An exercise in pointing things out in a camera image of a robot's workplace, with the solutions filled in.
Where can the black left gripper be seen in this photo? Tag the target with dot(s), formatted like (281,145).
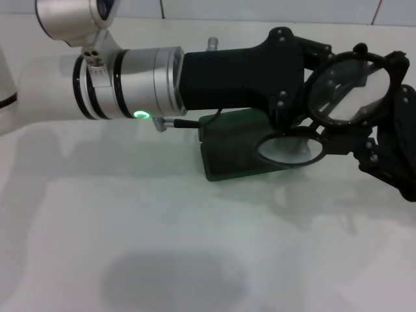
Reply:
(227,78)

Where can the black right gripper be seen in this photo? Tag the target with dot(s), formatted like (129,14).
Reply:
(399,146)

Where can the black glasses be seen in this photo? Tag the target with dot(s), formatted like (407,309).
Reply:
(325,124)

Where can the green glasses case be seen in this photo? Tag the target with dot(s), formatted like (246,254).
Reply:
(227,156)

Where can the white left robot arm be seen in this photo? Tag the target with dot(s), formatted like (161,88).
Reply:
(136,81)

